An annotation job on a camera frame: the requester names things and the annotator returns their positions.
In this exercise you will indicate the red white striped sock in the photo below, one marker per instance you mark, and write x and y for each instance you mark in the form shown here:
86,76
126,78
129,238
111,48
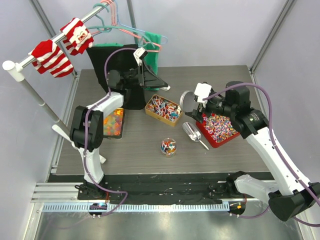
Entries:
48,57

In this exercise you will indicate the blue hanger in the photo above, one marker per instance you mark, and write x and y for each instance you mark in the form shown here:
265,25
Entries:
133,27

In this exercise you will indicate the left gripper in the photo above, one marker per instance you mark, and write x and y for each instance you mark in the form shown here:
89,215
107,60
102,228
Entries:
146,79

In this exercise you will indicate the gold tin of gummy candies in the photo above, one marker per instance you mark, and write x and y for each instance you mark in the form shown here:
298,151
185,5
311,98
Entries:
113,124

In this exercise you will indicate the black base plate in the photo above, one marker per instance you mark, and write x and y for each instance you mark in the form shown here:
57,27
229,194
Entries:
155,189

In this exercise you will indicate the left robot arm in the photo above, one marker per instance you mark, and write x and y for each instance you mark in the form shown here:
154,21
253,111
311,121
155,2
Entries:
87,131

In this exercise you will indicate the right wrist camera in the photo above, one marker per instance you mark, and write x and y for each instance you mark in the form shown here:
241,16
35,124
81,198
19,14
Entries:
202,91

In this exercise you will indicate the black cloth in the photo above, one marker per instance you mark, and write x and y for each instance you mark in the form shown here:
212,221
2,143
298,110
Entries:
110,64

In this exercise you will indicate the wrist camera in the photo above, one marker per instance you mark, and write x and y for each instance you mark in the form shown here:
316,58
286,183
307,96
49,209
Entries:
202,91
139,55

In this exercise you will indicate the santa striped sock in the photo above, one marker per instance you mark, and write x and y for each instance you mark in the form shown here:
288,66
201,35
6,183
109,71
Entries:
77,37

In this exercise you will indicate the red tin of swirl lollipops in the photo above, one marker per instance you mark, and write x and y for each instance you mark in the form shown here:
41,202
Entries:
217,129

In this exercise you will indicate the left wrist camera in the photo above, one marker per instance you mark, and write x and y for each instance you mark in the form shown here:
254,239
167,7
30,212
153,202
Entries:
139,55

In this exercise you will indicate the clear plastic jar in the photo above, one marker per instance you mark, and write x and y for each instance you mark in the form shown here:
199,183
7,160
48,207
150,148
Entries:
168,147

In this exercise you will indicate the teal hanger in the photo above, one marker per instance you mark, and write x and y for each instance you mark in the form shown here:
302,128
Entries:
112,27

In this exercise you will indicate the gold tin of ball lollipops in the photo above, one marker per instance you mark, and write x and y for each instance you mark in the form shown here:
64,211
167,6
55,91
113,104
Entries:
164,110

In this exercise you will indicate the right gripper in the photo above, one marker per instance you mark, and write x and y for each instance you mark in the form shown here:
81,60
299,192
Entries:
197,114

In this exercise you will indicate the slotted cable duct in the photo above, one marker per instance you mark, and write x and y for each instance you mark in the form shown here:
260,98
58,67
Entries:
97,207

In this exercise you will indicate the white jar lid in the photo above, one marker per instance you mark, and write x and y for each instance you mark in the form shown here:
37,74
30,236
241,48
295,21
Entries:
187,101

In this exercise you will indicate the pink hanger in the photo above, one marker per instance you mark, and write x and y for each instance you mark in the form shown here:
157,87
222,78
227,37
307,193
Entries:
125,31

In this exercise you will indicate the metal scoop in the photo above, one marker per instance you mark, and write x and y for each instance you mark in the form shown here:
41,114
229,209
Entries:
193,133

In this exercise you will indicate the clothes rack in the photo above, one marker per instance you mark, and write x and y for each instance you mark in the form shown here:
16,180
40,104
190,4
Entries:
24,24

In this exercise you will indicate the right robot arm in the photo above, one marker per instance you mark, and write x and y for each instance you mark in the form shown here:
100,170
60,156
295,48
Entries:
292,192

